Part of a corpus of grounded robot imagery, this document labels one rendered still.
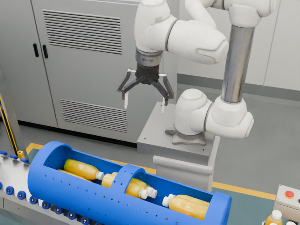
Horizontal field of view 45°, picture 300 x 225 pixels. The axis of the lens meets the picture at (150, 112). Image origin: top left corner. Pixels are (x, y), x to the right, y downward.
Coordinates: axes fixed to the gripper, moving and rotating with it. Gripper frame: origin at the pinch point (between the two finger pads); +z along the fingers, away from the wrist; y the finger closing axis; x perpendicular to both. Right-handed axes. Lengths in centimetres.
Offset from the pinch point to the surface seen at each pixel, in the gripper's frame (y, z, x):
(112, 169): -14, 53, 11
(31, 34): -112, 73, 155
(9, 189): -64, 68, 1
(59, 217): -35, 69, -9
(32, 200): -50, 67, -4
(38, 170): -44, 43, -3
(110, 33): -43, 55, 143
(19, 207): -59, 76, -3
